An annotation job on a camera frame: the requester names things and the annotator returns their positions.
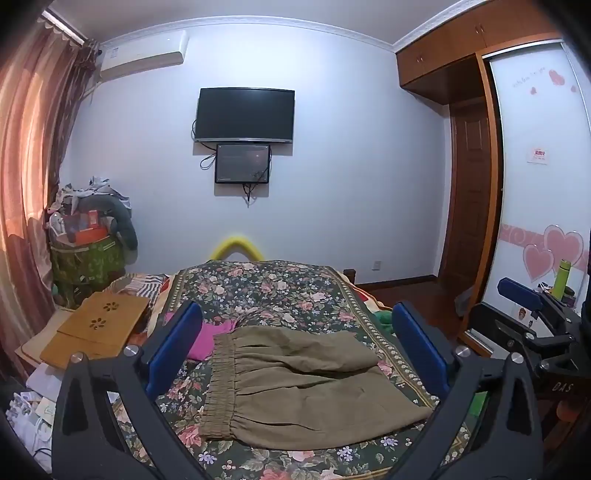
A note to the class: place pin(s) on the white air conditioner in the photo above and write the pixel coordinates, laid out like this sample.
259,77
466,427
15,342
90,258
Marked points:
138,53

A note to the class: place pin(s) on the green floral bag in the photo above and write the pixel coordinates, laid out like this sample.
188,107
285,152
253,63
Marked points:
87,267

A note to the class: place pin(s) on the wooden bed footboard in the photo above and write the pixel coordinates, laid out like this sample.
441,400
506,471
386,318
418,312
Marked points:
350,275

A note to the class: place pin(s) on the yellow foam tube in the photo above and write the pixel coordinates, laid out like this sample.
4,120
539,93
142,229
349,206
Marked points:
235,242

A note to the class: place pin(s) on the striped cloth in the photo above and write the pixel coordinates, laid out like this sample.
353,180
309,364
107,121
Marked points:
143,284

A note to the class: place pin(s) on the wooden lap desk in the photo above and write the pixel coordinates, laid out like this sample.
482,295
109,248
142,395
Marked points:
92,332

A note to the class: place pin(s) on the green bottle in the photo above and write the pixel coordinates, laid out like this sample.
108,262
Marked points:
561,277

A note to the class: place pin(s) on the colourful plush blanket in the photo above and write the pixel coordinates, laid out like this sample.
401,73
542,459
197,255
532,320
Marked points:
381,318

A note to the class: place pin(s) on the orange box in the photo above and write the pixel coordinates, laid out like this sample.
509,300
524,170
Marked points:
90,235

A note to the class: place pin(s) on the wooden overhead cabinet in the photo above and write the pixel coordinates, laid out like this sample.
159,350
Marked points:
443,60

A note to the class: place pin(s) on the wooden wardrobe with sliding door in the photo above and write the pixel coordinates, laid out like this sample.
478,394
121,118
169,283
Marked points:
531,207

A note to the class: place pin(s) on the small black monitor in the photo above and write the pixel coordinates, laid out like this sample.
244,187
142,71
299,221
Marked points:
242,162

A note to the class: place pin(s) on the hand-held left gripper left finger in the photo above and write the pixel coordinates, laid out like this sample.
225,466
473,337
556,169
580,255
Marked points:
173,346

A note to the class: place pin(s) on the pile of clothes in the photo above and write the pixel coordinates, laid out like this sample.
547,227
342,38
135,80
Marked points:
78,198

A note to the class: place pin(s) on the floral bedspread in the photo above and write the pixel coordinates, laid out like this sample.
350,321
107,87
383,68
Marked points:
286,290

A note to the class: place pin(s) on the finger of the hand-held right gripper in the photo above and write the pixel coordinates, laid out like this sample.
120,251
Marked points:
494,327
519,293

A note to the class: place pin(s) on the pink cloth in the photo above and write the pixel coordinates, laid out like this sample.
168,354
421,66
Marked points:
207,341

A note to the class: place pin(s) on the pile of white papers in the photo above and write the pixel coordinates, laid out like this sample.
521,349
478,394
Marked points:
37,410

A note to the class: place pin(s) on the brown wooden door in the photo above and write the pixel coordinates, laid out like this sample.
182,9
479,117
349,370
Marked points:
468,198

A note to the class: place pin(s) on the olive green pants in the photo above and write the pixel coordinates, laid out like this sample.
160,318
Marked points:
300,392

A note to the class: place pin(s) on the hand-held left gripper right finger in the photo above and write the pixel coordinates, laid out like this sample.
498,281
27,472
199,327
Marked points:
418,346

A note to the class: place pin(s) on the black wall television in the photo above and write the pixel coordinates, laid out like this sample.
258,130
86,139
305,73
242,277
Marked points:
244,113

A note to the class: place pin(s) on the red door sticker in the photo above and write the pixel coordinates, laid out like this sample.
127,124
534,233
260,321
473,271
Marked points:
538,155

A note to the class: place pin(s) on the pink curtain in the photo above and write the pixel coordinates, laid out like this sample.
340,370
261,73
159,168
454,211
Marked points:
32,184

